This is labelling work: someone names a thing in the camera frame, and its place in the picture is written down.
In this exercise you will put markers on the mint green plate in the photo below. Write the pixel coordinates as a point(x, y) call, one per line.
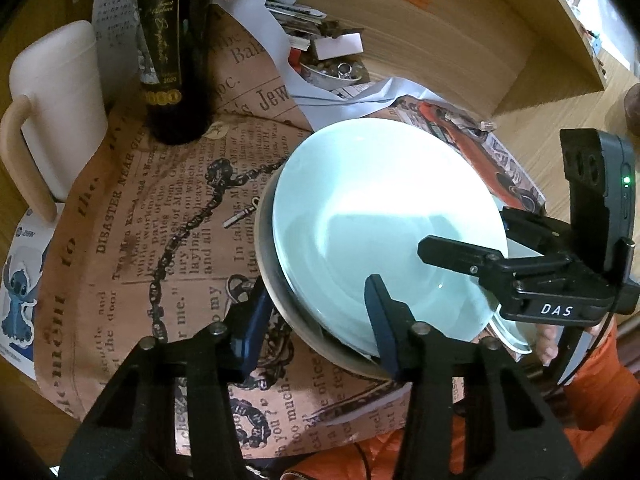
point(355, 199)

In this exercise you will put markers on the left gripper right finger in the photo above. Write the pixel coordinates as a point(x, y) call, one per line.
point(391, 322)

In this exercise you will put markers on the Stitch cartoon sticker sheet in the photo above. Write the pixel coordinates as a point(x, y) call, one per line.
point(20, 278)

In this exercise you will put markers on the handwritten paper note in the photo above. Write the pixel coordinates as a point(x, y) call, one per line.
point(115, 26)

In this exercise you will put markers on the white deep bowl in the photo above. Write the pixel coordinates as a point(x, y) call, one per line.
point(517, 337)

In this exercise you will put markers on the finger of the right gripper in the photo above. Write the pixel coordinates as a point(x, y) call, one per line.
point(536, 232)
point(457, 256)

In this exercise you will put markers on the brown newspaper print paper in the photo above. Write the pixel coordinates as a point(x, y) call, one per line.
point(143, 249)

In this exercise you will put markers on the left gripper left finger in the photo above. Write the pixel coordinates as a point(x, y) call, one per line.
point(248, 323)

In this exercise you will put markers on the white mug beige handle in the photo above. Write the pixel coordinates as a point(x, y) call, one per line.
point(56, 119)

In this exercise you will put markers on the white folded card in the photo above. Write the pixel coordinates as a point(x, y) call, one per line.
point(344, 45)

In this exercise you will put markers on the white loose paper sheet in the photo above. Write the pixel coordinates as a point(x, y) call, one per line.
point(251, 74)

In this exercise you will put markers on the small bowl of beads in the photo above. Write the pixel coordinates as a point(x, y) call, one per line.
point(333, 74)

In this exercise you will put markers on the person's right hand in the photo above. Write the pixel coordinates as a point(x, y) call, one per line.
point(546, 347)

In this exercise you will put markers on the dark wine bottle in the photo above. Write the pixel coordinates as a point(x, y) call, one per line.
point(172, 57)

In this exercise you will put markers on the large white plate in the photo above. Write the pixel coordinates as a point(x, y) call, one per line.
point(290, 308)

